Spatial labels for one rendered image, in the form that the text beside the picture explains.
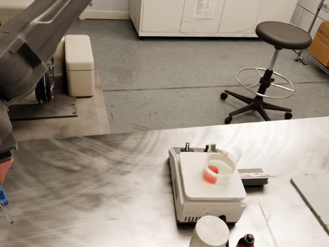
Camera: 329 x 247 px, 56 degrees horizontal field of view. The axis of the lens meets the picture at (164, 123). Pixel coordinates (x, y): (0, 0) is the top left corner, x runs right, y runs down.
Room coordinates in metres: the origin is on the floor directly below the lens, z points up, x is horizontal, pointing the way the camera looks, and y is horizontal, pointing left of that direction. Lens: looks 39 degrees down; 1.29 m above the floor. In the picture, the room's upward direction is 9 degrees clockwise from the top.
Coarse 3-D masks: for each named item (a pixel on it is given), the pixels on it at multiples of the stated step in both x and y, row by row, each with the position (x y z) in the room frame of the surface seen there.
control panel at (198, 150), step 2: (174, 148) 0.54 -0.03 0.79; (176, 148) 0.54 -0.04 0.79; (178, 148) 0.54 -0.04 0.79; (180, 148) 0.54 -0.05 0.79; (192, 148) 0.55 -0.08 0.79; (194, 148) 0.55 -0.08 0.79; (196, 148) 0.55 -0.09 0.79; (198, 148) 0.56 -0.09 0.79; (200, 148) 0.56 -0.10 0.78; (202, 148) 0.56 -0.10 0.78; (204, 148) 0.56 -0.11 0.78; (174, 150) 0.52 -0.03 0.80; (176, 150) 0.52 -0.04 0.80; (178, 150) 0.52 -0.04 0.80; (194, 150) 0.54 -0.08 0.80; (196, 150) 0.54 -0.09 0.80; (198, 150) 0.54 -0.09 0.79; (200, 150) 0.54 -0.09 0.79; (202, 150) 0.54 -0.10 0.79; (176, 152) 0.51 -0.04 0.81; (178, 152) 0.51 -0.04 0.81; (180, 152) 0.51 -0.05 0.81; (178, 154) 0.49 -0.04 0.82
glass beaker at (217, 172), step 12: (216, 144) 0.45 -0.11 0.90; (228, 144) 0.45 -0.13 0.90; (216, 156) 0.40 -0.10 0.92; (228, 156) 0.45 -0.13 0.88; (240, 156) 0.41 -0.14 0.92; (204, 168) 0.42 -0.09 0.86; (216, 168) 0.40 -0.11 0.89; (228, 168) 0.39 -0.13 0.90; (204, 180) 0.41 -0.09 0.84; (216, 180) 0.39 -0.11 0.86; (228, 180) 0.40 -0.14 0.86
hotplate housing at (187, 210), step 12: (180, 180) 0.42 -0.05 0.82; (180, 192) 0.39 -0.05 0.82; (180, 204) 0.37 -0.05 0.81; (192, 204) 0.36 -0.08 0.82; (204, 204) 0.37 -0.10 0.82; (216, 204) 0.37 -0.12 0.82; (228, 204) 0.38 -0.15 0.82; (240, 204) 0.38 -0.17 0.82; (180, 216) 0.36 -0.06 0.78; (192, 216) 0.36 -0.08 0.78; (216, 216) 0.37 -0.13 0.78; (228, 216) 0.38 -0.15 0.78; (240, 216) 0.38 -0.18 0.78
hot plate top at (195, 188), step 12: (180, 156) 0.46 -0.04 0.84; (192, 156) 0.47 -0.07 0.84; (204, 156) 0.48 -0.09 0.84; (180, 168) 0.44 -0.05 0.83; (192, 168) 0.44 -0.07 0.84; (192, 180) 0.40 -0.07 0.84; (240, 180) 0.42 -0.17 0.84; (192, 192) 0.38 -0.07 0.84; (204, 192) 0.38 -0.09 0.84; (216, 192) 0.38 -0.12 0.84; (228, 192) 0.39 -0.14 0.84; (240, 192) 0.39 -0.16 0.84
